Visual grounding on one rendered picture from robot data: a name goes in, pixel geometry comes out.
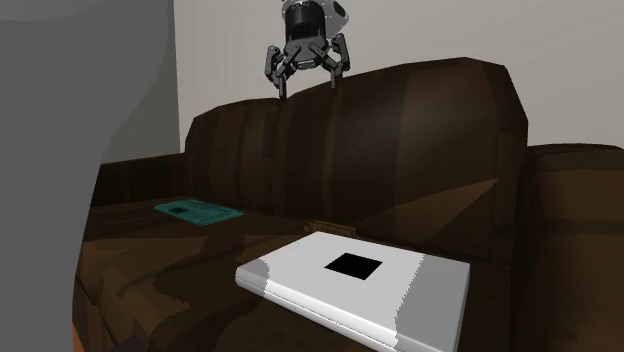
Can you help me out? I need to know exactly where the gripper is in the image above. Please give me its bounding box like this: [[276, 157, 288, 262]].
[[264, 1, 353, 102]]

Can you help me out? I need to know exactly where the brown leather sofa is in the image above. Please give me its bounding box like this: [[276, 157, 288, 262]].
[[71, 56, 624, 352]]

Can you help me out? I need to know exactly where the teal flat book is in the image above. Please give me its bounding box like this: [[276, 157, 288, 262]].
[[154, 198, 244, 228]]

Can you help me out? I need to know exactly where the white laptop with black square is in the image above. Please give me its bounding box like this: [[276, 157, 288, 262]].
[[234, 230, 472, 352]]

